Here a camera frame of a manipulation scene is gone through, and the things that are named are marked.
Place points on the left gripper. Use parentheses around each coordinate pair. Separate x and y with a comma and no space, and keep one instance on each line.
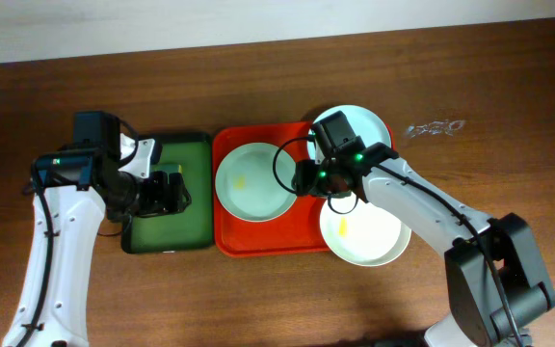
(151,194)

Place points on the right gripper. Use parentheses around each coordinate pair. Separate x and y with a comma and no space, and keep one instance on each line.
(303,178)

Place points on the white plate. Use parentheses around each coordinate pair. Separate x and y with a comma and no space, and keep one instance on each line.
(362,233)

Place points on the pale green plate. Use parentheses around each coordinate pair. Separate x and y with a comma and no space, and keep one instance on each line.
(246,186)

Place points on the yellow green scrub sponge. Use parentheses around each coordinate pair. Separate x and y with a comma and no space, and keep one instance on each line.
(171,168)

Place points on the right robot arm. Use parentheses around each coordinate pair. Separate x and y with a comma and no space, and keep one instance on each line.
(496,278)

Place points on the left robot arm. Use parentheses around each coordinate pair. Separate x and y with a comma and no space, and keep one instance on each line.
(104,173)

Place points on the dark green tray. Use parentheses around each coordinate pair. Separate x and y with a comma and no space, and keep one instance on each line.
(193,228)

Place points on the light blue plate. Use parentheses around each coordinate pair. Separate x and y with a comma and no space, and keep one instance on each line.
(366,124)

